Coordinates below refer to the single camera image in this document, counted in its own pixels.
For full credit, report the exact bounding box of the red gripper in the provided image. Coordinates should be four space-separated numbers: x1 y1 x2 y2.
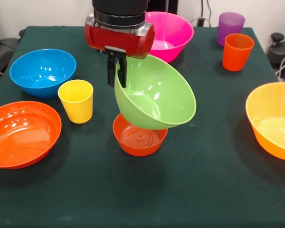
84 13 155 88

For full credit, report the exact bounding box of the blue bowl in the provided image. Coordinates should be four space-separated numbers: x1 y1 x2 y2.
9 49 77 100

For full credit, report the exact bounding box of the orange cup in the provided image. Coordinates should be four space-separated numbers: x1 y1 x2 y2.
222 33 255 72

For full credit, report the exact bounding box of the black clamp knob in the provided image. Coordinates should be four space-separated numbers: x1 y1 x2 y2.
270 32 285 48

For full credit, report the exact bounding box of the small orange bowl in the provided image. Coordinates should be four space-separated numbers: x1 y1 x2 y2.
113 113 169 157

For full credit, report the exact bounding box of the wide shallow orange bowl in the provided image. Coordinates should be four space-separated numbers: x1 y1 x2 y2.
0 101 62 170

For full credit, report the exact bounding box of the dark grey chair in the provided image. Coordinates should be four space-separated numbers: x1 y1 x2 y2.
0 37 20 74

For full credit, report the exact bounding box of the black rounded base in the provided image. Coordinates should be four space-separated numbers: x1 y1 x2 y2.
267 40 285 79

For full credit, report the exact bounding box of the purple cup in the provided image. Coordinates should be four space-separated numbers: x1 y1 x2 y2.
217 12 246 47

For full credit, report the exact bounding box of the black hanging cable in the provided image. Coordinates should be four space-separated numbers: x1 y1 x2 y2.
205 0 213 27

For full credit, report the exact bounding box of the yellow cup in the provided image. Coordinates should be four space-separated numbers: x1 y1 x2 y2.
57 79 94 124

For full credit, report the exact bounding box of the large green bowl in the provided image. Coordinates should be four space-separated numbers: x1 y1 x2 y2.
114 54 197 130

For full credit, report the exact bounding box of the large yellow-orange bowl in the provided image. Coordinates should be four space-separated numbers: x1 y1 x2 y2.
246 82 285 162

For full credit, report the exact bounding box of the dark green tablecloth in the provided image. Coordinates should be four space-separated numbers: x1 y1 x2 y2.
0 25 285 228

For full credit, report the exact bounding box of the large pink bowl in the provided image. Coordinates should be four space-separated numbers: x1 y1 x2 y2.
144 11 195 63

